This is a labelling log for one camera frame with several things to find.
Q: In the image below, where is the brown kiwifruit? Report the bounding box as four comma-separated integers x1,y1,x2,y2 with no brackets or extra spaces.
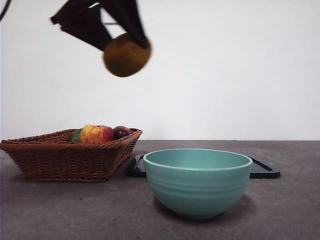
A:
103,32,153,78

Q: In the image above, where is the teal ribbed bowl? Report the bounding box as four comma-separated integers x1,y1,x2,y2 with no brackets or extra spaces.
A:
142,148,253,220

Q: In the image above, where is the red yellow apple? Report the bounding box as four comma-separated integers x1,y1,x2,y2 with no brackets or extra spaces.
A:
79,124,115,144

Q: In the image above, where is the green mango fruit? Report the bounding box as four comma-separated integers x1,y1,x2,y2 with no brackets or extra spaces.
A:
67,128,83,143

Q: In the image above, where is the dark red plum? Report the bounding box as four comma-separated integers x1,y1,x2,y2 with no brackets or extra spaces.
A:
112,125,133,141

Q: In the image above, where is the brown wicker basket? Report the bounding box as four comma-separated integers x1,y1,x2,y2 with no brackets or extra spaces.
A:
0,128,143,183

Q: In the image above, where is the dark rectangular tray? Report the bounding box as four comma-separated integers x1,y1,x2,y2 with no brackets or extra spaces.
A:
127,153,281,180

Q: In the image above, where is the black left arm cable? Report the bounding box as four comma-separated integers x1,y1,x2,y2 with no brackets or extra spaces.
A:
0,0,13,21

